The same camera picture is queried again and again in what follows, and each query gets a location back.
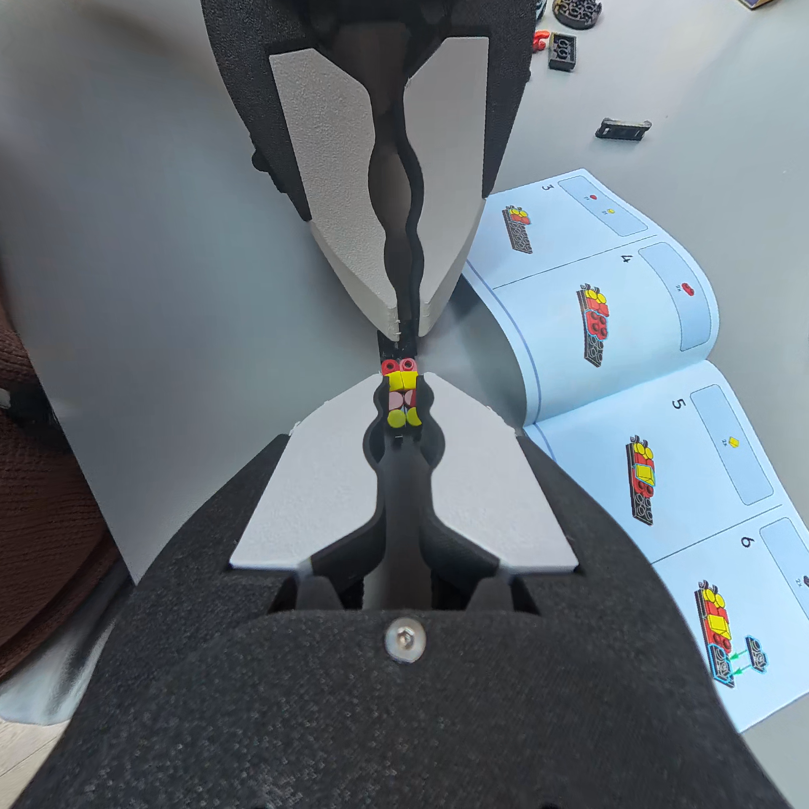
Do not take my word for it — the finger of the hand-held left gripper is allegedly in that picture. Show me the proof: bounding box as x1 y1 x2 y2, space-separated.
268 30 400 334
400 35 492 337

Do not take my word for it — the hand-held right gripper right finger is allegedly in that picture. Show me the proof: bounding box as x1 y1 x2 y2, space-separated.
417 372 580 609

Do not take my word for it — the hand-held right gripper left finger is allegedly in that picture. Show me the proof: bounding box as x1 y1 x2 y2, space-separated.
229 372 388 609

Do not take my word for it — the red yellow black brick assembly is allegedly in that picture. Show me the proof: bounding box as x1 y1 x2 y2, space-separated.
378 329 424 446

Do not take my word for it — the grey desk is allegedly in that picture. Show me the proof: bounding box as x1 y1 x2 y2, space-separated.
0 0 809 785

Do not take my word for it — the open blue instruction booklet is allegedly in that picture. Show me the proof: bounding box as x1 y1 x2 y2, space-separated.
461 167 809 734

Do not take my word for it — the long black toy brick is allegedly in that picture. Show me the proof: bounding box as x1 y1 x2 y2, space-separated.
594 117 653 142

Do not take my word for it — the round black toy brick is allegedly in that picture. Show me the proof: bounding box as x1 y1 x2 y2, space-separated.
552 0 603 30

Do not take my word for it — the brown knit sweater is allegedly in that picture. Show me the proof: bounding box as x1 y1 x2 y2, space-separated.
0 265 121 682

